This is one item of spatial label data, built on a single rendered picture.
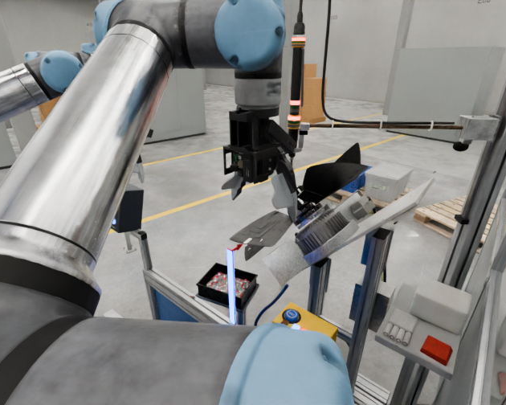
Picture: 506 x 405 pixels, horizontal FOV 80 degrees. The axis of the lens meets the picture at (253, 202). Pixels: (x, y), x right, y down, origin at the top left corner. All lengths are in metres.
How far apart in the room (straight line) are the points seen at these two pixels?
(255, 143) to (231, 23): 0.20
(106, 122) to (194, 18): 0.18
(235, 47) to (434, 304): 1.15
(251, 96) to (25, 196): 0.34
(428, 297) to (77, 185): 1.22
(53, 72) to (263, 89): 0.41
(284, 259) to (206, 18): 1.01
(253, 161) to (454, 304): 1.00
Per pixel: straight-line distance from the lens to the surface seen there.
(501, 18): 13.29
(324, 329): 0.93
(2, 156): 6.75
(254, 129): 0.49
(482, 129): 1.28
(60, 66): 0.72
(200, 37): 0.39
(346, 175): 1.11
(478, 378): 1.08
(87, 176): 0.24
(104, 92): 0.29
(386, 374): 2.28
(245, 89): 0.48
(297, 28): 1.08
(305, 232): 1.22
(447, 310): 1.31
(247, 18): 0.36
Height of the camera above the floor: 1.75
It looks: 26 degrees down
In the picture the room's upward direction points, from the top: straight up
